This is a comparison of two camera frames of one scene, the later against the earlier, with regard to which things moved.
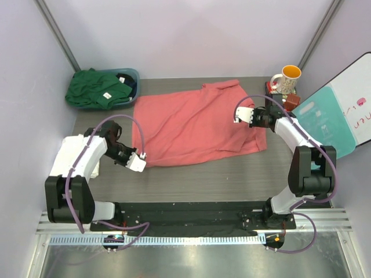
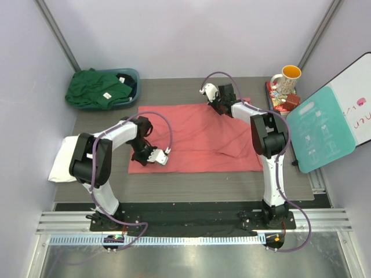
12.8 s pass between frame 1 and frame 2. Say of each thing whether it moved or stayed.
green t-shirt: stayed
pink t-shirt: moved
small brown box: stayed
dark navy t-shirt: stayed
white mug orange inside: stayed
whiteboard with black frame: stayed
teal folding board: stayed
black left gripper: moved
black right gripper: moved
